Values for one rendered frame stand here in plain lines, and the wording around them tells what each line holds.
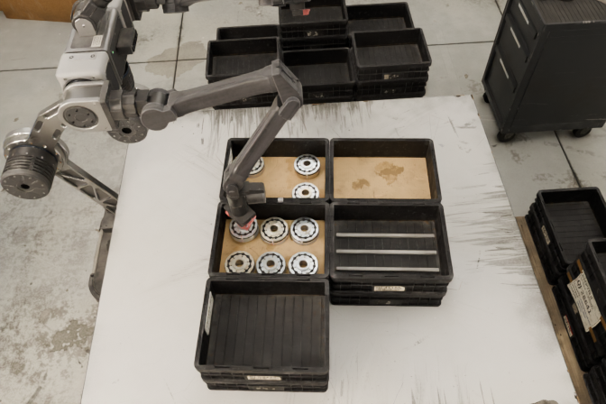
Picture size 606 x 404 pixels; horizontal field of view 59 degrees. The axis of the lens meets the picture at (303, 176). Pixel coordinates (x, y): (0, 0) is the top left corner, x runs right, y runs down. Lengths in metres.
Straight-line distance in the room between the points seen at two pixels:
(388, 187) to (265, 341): 0.75
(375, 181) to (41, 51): 2.99
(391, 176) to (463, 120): 0.57
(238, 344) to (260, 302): 0.16
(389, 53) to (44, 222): 2.16
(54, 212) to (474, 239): 2.29
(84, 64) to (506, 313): 1.59
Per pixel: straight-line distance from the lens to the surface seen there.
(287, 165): 2.14
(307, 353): 1.78
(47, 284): 3.12
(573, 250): 2.83
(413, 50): 3.19
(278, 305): 1.84
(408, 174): 2.14
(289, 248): 1.93
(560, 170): 3.46
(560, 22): 2.89
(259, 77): 1.47
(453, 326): 2.00
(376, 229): 1.98
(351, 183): 2.09
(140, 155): 2.47
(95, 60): 1.64
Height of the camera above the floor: 2.51
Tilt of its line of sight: 53 degrees down
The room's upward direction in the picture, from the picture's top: 3 degrees counter-clockwise
